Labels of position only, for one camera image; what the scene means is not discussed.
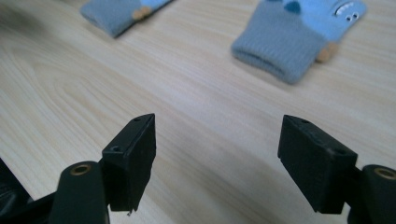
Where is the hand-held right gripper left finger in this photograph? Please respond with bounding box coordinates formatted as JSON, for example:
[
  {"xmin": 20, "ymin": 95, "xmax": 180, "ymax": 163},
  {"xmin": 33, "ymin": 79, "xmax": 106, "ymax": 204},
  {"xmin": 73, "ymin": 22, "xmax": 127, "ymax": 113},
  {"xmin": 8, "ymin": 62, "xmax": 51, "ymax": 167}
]
[{"xmin": 101, "ymin": 113, "xmax": 157, "ymax": 216}]

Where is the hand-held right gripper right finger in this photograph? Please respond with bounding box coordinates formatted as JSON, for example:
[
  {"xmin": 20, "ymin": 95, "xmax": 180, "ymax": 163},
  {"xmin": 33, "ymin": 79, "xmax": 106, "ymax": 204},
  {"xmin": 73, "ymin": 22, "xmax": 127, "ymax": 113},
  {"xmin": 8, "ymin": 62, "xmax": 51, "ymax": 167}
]
[{"xmin": 277, "ymin": 114, "xmax": 359, "ymax": 215}]

